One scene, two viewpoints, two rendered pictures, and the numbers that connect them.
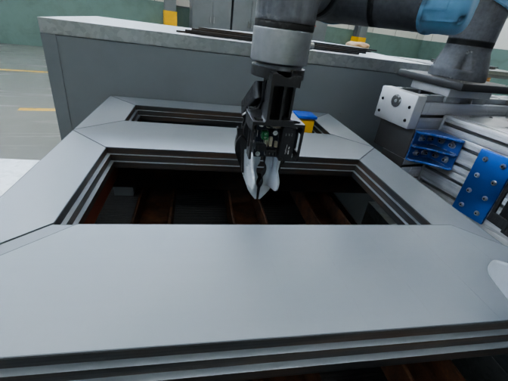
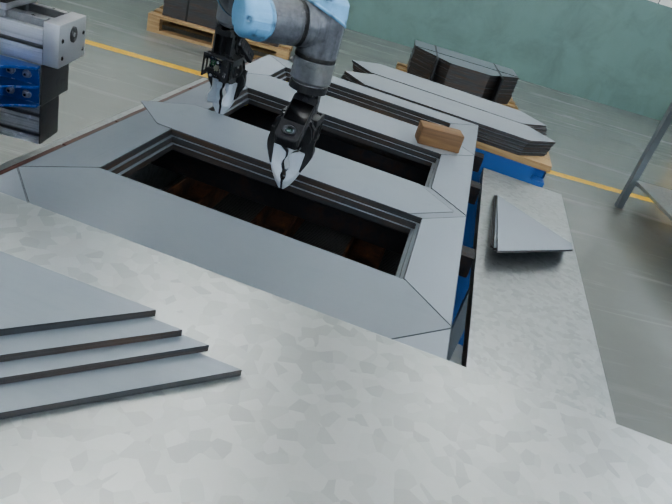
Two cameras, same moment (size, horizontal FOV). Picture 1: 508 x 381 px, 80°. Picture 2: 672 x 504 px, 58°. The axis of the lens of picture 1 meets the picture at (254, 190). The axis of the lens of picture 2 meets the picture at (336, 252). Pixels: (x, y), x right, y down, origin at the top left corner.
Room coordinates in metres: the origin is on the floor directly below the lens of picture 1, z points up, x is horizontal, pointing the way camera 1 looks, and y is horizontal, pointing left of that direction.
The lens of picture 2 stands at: (1.43, 0.48, 1.35)
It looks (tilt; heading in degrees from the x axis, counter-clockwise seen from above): 29 degrees down; 199
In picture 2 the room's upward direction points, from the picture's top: 17 degrees clockwise
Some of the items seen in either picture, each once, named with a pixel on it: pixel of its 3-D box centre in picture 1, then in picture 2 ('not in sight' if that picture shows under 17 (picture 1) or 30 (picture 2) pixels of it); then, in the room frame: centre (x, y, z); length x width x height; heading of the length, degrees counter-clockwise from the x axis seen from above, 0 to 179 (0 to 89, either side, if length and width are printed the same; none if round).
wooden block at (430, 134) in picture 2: not in sight; (439, 136); (-0.19, 0.11, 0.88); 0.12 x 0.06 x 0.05; 119
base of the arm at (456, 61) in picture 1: (463, 59); not in sight; (0.98, -0.54, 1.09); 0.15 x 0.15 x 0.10
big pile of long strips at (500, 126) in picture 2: not in sight; (446, 106); (-0.77, -0.03, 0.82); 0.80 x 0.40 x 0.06; 103
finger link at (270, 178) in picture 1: (271, 178); (281, 161); (0.43, -0.03, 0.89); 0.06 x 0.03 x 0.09; 13
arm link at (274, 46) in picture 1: (283, 49); (310, 70); (0.43, -0.01, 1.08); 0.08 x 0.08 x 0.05
